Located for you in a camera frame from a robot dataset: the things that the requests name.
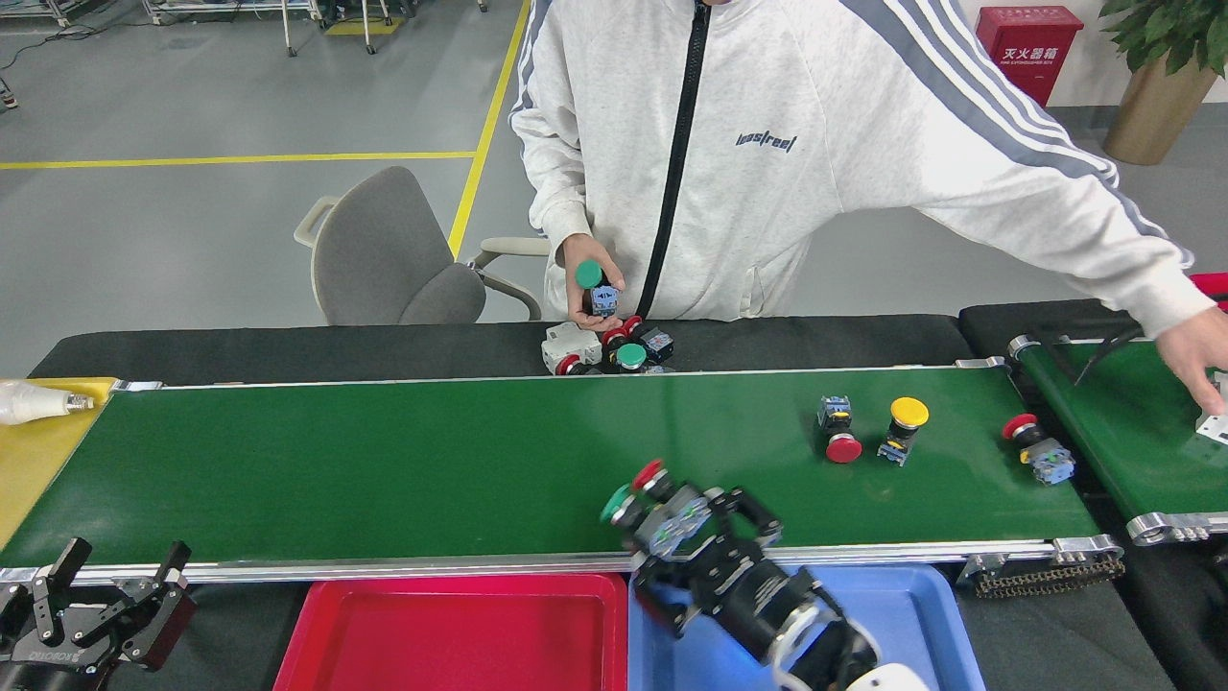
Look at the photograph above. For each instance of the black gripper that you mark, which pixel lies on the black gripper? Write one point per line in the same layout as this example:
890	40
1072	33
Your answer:
58	672
753	595

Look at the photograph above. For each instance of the green mushroom push button switch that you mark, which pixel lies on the green mushroom push button switch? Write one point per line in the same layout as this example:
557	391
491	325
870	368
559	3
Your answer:
614	504
630	356
588	274

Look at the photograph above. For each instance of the white circuit breaker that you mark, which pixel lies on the white circuit breaker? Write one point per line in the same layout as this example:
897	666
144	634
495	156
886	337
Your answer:
1216	422
571	344

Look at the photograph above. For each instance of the person's left forearm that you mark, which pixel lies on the person's left forearm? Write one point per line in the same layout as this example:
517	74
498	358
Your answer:
1103	230

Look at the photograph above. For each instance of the person's right forearm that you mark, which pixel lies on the person's right forearm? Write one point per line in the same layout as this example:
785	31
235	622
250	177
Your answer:
556	192

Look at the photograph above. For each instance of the blue plastic tray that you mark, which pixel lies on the blue plastic tray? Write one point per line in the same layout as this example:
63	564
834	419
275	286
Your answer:
921	624

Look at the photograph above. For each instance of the red plastic tray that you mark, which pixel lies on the red plastic tray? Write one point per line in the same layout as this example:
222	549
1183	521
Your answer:
451	643

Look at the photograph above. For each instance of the long green conveyor belt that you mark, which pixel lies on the long green conveyor belt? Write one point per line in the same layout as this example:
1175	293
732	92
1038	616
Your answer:
384	461

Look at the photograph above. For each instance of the green feeder conveyor belt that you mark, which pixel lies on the green feeder conveyor belt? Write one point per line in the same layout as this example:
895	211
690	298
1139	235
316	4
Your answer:
1122	432

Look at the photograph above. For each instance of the person's right hand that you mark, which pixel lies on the person's right hand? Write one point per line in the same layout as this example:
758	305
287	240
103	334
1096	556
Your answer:
580	248

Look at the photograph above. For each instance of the person's left hand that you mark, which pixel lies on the person's left hand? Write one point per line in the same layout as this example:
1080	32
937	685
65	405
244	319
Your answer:
1199	345

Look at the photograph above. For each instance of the yellow bin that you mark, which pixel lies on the yellow bin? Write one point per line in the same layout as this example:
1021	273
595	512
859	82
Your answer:
38	461

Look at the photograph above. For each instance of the white light bulb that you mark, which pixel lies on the white light bulb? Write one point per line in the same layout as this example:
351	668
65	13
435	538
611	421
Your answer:
29	401

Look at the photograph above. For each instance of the person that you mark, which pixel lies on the person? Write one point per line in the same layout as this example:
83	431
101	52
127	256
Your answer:
767	211

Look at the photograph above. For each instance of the grey office chair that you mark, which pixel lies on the grey office chair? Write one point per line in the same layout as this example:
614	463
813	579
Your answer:
384	250

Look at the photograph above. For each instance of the red parts bin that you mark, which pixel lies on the red parts bin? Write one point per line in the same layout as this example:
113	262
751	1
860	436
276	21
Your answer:
1214	288

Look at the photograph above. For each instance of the red fire extinguisher box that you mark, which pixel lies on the red fire extinguisher box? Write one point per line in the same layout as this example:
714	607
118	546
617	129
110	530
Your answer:
1031	58

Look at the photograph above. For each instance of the white metal equipment rack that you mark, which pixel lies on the white metal equipment rack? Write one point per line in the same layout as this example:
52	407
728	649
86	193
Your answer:
230	10

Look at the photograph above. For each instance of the potted plant gold pot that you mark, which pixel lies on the potted plant gold pot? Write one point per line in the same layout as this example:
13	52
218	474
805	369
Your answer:
1156	115

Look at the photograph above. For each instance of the yellow mushroom push button switch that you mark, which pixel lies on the yellow mushroom push button switch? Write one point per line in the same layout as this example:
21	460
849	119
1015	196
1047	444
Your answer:
909	412

